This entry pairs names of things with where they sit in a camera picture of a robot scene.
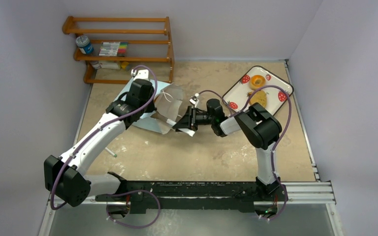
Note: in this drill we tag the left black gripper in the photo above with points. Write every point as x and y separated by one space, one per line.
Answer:
151 108

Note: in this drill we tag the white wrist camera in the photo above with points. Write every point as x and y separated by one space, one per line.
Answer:
194 100
142 74

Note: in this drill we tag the metal tongs with white handle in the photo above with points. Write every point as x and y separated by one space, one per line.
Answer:
172 125

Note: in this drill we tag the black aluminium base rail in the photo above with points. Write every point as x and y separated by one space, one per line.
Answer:
245 197

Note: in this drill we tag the green capped white marker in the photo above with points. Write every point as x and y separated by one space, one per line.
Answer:
111 152

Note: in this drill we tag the blue lidded jar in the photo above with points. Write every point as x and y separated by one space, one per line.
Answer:
84 44

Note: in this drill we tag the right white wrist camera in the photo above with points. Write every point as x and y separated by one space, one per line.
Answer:
194 100

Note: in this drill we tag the white strawberry print tray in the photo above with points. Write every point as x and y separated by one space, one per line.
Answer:
256 79

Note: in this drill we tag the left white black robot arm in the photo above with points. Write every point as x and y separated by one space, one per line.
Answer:
66 176

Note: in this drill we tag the small white box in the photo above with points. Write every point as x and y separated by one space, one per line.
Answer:
109 65

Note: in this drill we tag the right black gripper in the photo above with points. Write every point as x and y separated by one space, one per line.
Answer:
190 117

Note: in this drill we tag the brown fake bread piece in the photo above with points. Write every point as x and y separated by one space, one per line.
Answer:
259 97

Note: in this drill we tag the small yellow block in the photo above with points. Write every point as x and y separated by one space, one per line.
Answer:
126 66

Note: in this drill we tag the light blue paper bag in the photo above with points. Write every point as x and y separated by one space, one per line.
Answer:
168 100

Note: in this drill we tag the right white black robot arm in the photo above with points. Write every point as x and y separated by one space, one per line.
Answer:
260 128

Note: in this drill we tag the box of coloured markers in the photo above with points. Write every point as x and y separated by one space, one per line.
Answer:
113 49

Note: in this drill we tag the orange wooden shelf rack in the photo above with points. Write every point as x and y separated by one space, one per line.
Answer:
70 27

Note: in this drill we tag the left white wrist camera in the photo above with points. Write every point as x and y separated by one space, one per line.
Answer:
142 74

